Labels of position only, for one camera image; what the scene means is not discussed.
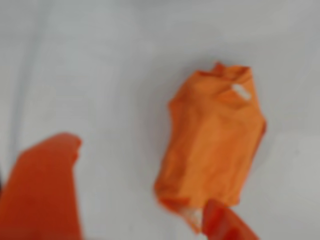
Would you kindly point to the orange paper wad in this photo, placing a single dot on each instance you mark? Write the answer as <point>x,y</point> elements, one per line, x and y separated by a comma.
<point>212,137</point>

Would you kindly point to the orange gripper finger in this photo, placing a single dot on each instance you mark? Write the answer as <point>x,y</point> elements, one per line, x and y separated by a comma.
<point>225,225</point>
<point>40,195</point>

